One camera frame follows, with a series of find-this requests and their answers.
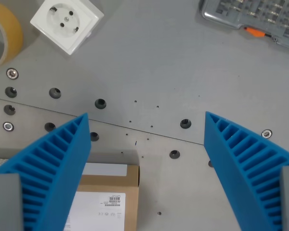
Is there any orange handled screwdriver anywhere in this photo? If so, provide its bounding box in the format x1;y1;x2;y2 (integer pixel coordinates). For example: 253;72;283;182
243;26;273;39

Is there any brown cardboard box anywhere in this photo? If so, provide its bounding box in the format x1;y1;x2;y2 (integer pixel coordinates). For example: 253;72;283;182
62;162;141;231

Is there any yellow tape roll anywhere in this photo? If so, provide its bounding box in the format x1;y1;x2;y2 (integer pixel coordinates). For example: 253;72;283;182
0;0;24;72

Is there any white wall socket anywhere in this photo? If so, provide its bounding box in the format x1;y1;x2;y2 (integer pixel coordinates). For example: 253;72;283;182
30;0;105;56

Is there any clear plastic bit set case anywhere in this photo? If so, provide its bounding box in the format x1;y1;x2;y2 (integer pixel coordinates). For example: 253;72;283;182
198;0;289;52

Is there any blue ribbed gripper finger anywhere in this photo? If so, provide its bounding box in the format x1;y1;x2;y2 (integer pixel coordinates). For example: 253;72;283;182
0;112;92;231
203;111;289;231

